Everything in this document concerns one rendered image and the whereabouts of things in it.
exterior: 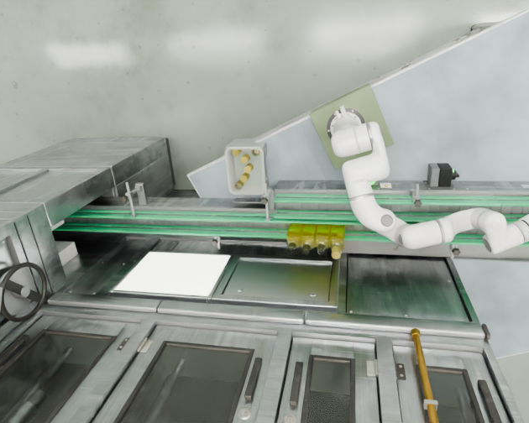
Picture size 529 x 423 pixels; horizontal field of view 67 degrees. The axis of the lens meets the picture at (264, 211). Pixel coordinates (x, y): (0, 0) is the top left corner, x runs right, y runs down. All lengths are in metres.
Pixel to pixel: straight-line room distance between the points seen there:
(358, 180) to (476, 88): 0.66
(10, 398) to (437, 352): 1.30
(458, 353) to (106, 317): 1.22
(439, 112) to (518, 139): 0.33
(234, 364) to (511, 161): 1.36
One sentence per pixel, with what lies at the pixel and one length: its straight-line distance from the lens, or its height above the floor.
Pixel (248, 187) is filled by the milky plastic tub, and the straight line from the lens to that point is 1.87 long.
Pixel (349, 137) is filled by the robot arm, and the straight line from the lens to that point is 1.39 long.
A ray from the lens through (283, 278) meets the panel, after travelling 1.62.
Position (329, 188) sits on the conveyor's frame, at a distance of 1.73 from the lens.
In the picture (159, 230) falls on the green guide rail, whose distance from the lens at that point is 1.94.
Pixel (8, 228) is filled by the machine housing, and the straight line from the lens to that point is 1.68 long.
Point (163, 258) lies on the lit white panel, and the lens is 1.88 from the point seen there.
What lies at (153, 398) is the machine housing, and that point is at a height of 1.74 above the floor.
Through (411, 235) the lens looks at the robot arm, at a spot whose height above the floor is 1.23.
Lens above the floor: 2.49
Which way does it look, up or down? 64 degrees down
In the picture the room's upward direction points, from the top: 154 degrees counter-clockwise
